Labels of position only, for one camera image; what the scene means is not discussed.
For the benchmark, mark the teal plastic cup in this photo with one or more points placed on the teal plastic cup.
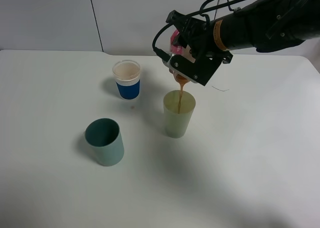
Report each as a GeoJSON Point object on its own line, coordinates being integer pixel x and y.
{"type": "Point", "coordinates": [104, 137]}

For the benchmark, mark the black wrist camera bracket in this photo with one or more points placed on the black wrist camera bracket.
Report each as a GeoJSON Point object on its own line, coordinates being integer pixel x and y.
{"type": "Point", "coordinates": [201, 70]}

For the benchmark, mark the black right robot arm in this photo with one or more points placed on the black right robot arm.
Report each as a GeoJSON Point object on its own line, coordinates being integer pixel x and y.
{"type": "Point", "coordinates": [266, 25]}

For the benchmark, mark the plastic drink bottle brown liquid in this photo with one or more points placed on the plastic drink bottle brown liquid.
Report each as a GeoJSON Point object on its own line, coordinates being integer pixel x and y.
{"type": "Point", "coordinates": [179, 50]}

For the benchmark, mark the clear cup blue sleeve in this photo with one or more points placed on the clear cup blue sleeve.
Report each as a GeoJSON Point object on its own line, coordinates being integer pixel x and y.
{"type": "Point", "coordinates": [126, 74]}

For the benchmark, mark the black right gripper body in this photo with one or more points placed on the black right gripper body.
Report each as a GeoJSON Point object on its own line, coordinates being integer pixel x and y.
{"type": "Point", "coordinates": [204, 37]}

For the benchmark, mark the light green plastic cup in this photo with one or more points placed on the light green plastic cup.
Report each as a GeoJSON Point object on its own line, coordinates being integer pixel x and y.
{"type": "Point", "coordinates": [177, 112]}

